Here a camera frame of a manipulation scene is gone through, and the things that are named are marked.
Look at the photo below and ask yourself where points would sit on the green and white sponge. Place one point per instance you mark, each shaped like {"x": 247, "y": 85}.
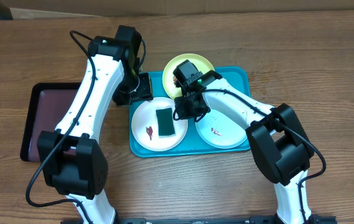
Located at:
{"x": 165, "y": 122}

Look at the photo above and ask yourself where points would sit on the black tray with brown water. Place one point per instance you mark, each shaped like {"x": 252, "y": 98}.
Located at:
{"x": 49, "y": 102}

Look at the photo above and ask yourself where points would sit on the white plate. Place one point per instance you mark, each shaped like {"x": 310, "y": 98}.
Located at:
{"x": 144, "y": 126}

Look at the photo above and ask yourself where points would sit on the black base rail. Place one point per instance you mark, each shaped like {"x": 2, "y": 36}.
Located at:
{"x": 314, "y": 219}

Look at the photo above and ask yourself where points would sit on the yellow-green plate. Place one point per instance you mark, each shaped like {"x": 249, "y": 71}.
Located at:
{"x": 168, "y": 80}

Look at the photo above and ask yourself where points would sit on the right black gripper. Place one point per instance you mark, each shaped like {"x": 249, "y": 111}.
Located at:
{"x": 185, "y": 114}

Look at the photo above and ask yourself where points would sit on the teal plastic serving tray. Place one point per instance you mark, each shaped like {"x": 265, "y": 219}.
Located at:
{"x": 191, "y": 144}

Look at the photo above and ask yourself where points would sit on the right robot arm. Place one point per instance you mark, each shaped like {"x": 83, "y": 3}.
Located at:
{"x": 278, "y": 142}

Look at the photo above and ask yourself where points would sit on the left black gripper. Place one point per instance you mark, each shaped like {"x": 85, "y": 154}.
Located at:
{"x": 145, "y": 92}

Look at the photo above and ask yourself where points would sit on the light blue plate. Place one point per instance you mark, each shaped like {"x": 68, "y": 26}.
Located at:
{"x": 219, "y": 131}

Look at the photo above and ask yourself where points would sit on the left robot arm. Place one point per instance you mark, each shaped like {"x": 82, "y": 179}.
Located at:
{"x": 70, "y": 157}

